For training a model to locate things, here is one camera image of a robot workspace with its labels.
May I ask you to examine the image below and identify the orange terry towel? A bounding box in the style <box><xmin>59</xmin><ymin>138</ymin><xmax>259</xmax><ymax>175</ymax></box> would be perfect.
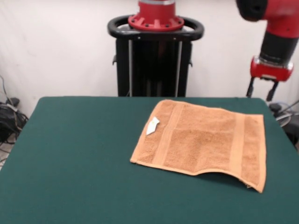
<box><xmin>129</xmin><ymin>99</ymin><xmax>268</xmax><ymax>194</ymax></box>

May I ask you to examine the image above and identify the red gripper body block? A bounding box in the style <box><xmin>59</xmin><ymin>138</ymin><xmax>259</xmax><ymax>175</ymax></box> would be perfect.
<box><xmin>249</xmin><ymin>56</ymin><xmax>294</xmax><ymax>83</ymax></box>

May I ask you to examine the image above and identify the black cable bundle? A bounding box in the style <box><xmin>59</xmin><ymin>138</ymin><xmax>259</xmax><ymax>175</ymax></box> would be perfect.
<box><xmin>0</xmin><ymin>74</ymin><xmax>30</xmax><ymax>150</ymax></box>

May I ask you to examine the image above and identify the grey round disc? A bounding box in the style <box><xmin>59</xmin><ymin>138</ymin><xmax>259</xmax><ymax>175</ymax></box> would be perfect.
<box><xmin>275</xmin><ymin>112</ymin><xmax>292</xmax><ymax>128</ymax></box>

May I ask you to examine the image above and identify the dark green table cloth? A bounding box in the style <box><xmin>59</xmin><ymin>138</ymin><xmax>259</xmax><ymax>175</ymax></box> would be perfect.
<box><xmin>0</xmin><ymin>96</ymin><xmax>299</xmax><ymax>224</ymax></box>

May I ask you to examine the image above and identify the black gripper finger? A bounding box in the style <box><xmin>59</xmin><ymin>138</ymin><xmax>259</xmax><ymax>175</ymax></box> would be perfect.
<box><xmin>266</xmin><ymin>81</ymin><xmax>280</xmax><ymax>102</ymax></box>
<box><xmin>246</xmin><ymin>76</ymin><xmax>256</xmax><ymax>98</ymax></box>

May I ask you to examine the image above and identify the black bulky object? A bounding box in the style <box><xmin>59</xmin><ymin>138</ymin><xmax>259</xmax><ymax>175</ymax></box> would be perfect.
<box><xmin>284</xmin><ymin>121</ymin><xmax>299</xmax><ymax>150</ymax></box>

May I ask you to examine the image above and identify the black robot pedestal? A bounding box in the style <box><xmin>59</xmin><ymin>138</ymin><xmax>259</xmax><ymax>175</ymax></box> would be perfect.
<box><xmin>107</xmin><ymin>15</ymin><xmax>205</xmax><ymax>98</ymax></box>

